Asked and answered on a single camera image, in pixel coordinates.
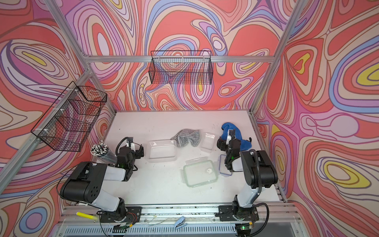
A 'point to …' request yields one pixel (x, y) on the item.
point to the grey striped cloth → (182, 138)
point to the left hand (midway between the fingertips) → (135, 145)
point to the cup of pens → (101, 151)
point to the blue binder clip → (179, 221)
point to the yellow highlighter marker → (86, 216)
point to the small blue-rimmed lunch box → (222, 169)
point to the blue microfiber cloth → (245, 144)
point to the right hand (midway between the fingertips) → (228, 140)
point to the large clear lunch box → (162, 151)
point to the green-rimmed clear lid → (198, 172)
